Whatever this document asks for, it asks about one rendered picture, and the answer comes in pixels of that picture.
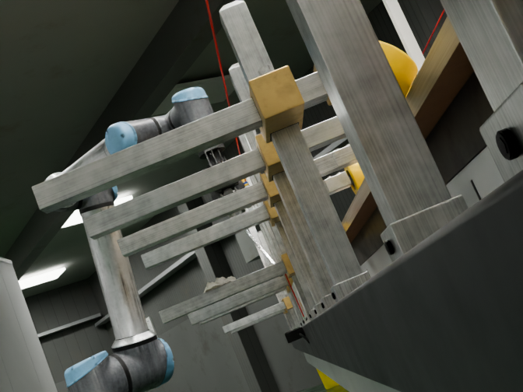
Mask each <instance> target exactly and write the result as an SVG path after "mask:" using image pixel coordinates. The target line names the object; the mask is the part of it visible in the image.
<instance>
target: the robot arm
mask: <svg viewBox="0 0 523 392"><path fill-rule="evenodd" d="M208 98H209V97H208V96H207V95H206V93H205V90H204V89H203V88H201V87H191V88H188V89H184V90H181V91H180V92H178V93H176V94H174V95H173V96H172V103H173V104H174V107H173V108H172V109H171V110H170V111H169V112H168V113H167V114H166V115H163V116H158V117H150V118H144V119H139V120H134V121H126V122H124V121H121V122H118V123H115V124H112V125H111V126H110V127H109V128H108V129H107V132H106V134H105V139H104V140H102V141H101V142H100V143H98V144H97V145H96V146H94V147H93V148H92V149H91V150H90V151H88V152H87V153H86V154H85V155H83V156H82V157H81V158H79V159H78V160H77V161H75V162H74V163H73V164H72V165H71V166H69V167H68V168H67V169H66V170H64V171H63V172H57V173H53V174H52V175H50V176H49V177H48V178H47V179H46V180H50V179H52V178H54V177H57V176H60V175H62V174H63V173H67V172H69V171H71V170H74V169H77V168H79V167H81V166H85V165H86V164H89V163H92V162H94V161H97V160H98V159H102V158H104V157H106V156H109V155H111V154H114V153H116V152H119V151H121V150H123V149H126V148H129V147H131V146H133V145H137V144H139V143H141V142H144V141H146V140H149V139H151V138H154V137H156V136H158V135H161V134H163V133H166V132H168V131H171V130H174V129H175V128H179V127H181V126H183V125H186V124H189V123H191V122H193V121H197V120H198V119H201V118H203V117H206V116H208V115H210V114H214V112H213V109H212V106H211V104H210V102H209V99H208ZM224 143H225V142H223V143H221V144H218V145H215V146H213V147H211V148H209V149H206V150H203V151H201V152H198V153H195V155H198V156H199V158H200V159H207V160H208V163H209V167H212V166H215V165H217V164H219V163H222V162H225V161H226V158H225V156H224V155H221V154H220V153H221V152H223V151H224V150H225V147H224ZM46 180H45V181H46ZM243 188H245V186H244V183H243V181H242V180H240V181H238V182H236V183H233V184H231V185H228V186H226V187H223V188H220V189H219V190H216V191H213V192H211V196H212V199H213V201H215V200H216V199H219V198H221V197H224V192H226V191H228V190H233V191H234V192H236V191H239V190H241V189H243ZM117 197H118V188H117V186H115V187H112V188H109V189H107V190H105V191H102V192H100V193H98V194H95V195H92V196H90V197H88V198H84V199H82V200H80V201H77V202H75V203H73V204H70V205H67V206H65V207H63V208H60V209H58V210H55V211H56V212H70V211H75V210H79V214H80V215H81V216H82V221H83V219H84V218H87V217H89V216H91V215H95V214H97V213H98V212H102V211H104V210H106V209H109V208H112V207H114V201H115V200H116V199H117ZM83 225H84V228H85V231H86V235H87V239H88V241H89V245H90V249H91V253H92V255H93V261H94V264H95V267H96V270H97V274H98V278H99V281H100V286H101V288H102V292H103V295H104V300H105V303H106V306H107V311H108V314H109V317H110V320H111V325H112V328H113V331H114V336H115V341H114V343H113V345H112V346H111V348H112V352H113V355H110V356H108V353H107V352H106V351H102V352H100V353H97V354H95V355H93V356H91V357H89V358H88V359H85V360H83V361H81V362H79V363H77V364H75V365H74V366H71V367H69V368H68V369H66V371H65V374H64V376H65V382H66V384H67V386H66V387H67V388H68V392H146V391H149V390H152V389H154V388H157V387H160V386H161V385H162V384H164V383H166V382H168V381H169V380H170V378H171V377H172V376H173V373H174V361H173V354H172V351H171V350H170V347H169V345H168V344H167V343H166V342H164V340H163V339H162V338H157V336H156V333H155V332H153V331H151V330H150V329H149V328H148V326H147V323H146V318H145V315H144V312H143V308H142V304H141V301H140V298H139V293H138V289H137V287H136V284H135V279H134V275H133V273H132V268H131V265H130V261H129V259H128V257H124V256H122V254H121V250H120V248H119V246H118V242H117V240H119V239H121V238H123V236H122V234H121V230H120V229H119V230H118V231H116V232H113V233H110V234H108V235H106V236H102V237H101V238H98V239H96V240H93V239H92V238H90V237H89V234H88V232H87V230H86V226H85V224H84V222H83Z"/></svg>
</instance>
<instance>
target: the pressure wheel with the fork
mask: <svg viewBox="0 0 523 392"><path fill-rule="evenodd" d="M379 42H380V44H381V47H382V49H383V51H384V53H385V55H386V58H387V59H388V62H389V64H390V66H391V69H392V71H393V72H394V74H395V77H396V79H397V81H398V84H399V85H400V87H401V90H402V92H403V94H404V96H406V94H407V92H408V91H409V89H410V87H411V85H412V83H413V81H414V79H415V77H416V75H417V72H418V68H417V65H416V63H415V62H414V60H412V59H411V58H410V56H408V55H407V54H406V53H405V52H403V51H401V50H400V49H398V48H397V47H394V46H392V45H390V44H388V43H385V42H383V41H380V40H379Z"/></svg>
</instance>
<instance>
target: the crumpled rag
mask: <svg viewBox="0 0 523 392"><path fill-rule="evenodd" d="M234 280H236V278H235V277H233V276H230V277H228V278H227V279H226V278H224V277H221V278H216V281H215V282H211V283H210V282H207V285H206V287H205V291H204V292H203V293H205V292H208V291H210V290H212V289H215V288H217V287H220V286H221V285H225V284H227V283H229V282H232V281H234Z"/></svg>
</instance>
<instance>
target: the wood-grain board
mask: <svg viewBox="0 0 523 392"><path fill-rule="evenodd" d="M473 72H474V70H473V68H472V66H471V64H470V61H469V59H468V57H467V55H466V53H465V51H464V49H463V47H462V45H461V43H460V41H459V39H458V36H457V34H456V32H455V30H454V28H453V26H452V25H451V22H450V20H449V18H448V17H447V18H446V20H445V21H444V24H443V26H442V27H441V30H440V32H439V34H438V35H437V37H436V39H435V41H434V42H433V45H432V47H431V49H430V51H429V53H428V55H427V56H426V59H425V61H424V63H423V65H422V67H421V69H420V70H419V72H418V74H417V76H416V78H415V80H414V82H413V84H412V86H411V88H410V90H409V92H408V94H407V96H406V101H407V103H408V105H409V107H410V109H411V111H412V114H413V116H414V118H415V119H416V123H417V124H418V126H419V129H420V130H421V133H422V135H423V137H424V139H426V137H427V136H428V135H429V133H430V132H431V131H432V130H433V128H434V126H435V125H436V124H437V122H438V121H439V120H440V119H441V117H442V115H443V114H444V112H445V111H446V109H448V107H449V106H450V104H451V102H452V101H453V100H454V98H455V97H456V96H457V95H458V93H459V91H460V90H461V89H462V87H463V86H464V84H465V83H466V82H467V80H468V79H469V77H470V76H471V74H472V73H473ZM376 207H377V204H376V202H375V200H374V197H373V195H372V193H371V191H370V188H369V186H368V184H367V182H366V179H365V177H364V179H363V182H362V184H361V185H360V188H359V190H358V191H357V193H356V196H355V198H354V199H353V202H352V204H351V205H350V207H349V209H348V211H347V213H346V215H345V217H344V219H343V221H342V226H343V228H344V230H345V232H346V235H347V237H348V239H349V242H350V244H351V243H352V241H353V240H354V239H355V237H356V235H357V234H358V233H359V231H360V230H361V229H362V228H363V226H364V224H365V223H366V222H367V220H368V219H369V218H370V216H371V215H372V213H373V212H374V210H375V209H376Z"/></svg>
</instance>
